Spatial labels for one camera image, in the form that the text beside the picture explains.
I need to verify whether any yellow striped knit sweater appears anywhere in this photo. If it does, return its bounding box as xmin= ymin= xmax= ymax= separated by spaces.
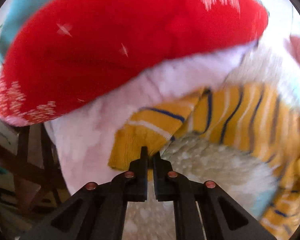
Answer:
xmin=108 ymin=84 xmax=300 ymax=239

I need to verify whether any dark wooden chair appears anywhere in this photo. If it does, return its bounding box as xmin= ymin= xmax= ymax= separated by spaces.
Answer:
xmin=0 ymin=124 xmax=66 ymax=213

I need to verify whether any heart-patterned white bed blanket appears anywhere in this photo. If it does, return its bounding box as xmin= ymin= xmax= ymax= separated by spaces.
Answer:
xmin=46 ymin=3 xmax=300 ymax=239

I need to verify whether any teal cushion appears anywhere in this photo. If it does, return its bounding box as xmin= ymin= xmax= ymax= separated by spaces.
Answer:
xmin=0 ymin=0 xmax=50 ymax=62

